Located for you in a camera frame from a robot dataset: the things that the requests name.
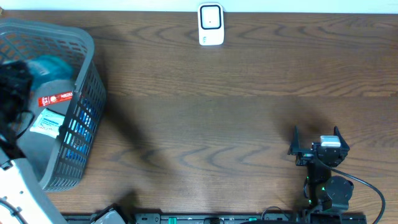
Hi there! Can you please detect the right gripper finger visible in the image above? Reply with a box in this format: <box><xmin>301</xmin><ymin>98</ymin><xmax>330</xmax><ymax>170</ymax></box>
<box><xmin>290</xmin><ymin>126</ymin><xmax>300</xmax><ymax>151</ymax></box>
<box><xmin>333</xmin><ymin>126</ymin><xmax>349</xmax><ymax>150</ymax></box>

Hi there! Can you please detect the blue liquid bottle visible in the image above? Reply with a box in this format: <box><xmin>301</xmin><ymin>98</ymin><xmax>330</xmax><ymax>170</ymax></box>
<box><xmin>25</xmin><ymin>55</ymin><xmax>73</xmax><ymax>90</ymax></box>

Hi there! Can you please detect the red snack stick packet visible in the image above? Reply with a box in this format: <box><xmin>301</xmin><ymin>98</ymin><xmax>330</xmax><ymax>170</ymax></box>
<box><xmin>38</xmin><ymin>91</ymin><xmax>73</xmax><ymax>107</ymax></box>

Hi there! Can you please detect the mint green snack packet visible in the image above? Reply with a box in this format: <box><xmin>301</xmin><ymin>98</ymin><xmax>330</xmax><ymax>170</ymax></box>
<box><xmin>29</xmin><ymin>108</ymin><xmax>65</xmax><ymax>138</ymax></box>

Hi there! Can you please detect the blue Oreo packet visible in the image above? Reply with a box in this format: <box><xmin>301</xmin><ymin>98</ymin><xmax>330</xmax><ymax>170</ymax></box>
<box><xmin>64</xmin><ymin>98</ymin><xmax>98</xmax><ymax>166</ymax></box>

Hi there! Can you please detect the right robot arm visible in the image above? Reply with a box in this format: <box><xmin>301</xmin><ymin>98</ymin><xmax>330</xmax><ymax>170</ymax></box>
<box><xmin>288</xmin><ymin>127</ymin><xmax>353</xmax><ymax>214</ymax></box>

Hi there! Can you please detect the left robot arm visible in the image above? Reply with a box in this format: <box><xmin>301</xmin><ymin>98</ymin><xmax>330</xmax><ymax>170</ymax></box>
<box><xmin>1</xmin><ymin>61</ymin><xmax>129</xmax><ymax>224</ymax></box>

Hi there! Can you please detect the white barcode scanner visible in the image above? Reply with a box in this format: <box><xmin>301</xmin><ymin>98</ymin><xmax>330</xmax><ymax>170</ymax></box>
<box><xmin>197</xmin><ymin>2</ymin><xmax>224</xmax><ymax>46</ymax></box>

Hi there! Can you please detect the grey plastic basket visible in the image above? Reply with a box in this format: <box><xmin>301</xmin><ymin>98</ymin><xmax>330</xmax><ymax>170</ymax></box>
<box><xmin>1</xmin><ymin>19</ymin><xmax>106</xmax><ymax>192</ymax></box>

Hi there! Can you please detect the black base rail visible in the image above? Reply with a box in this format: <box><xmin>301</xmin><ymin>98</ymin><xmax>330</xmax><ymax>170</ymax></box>
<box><xmin>62</xmin><ymin>212</ymin><xmax>368</xmax><ymax>224</ymax></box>

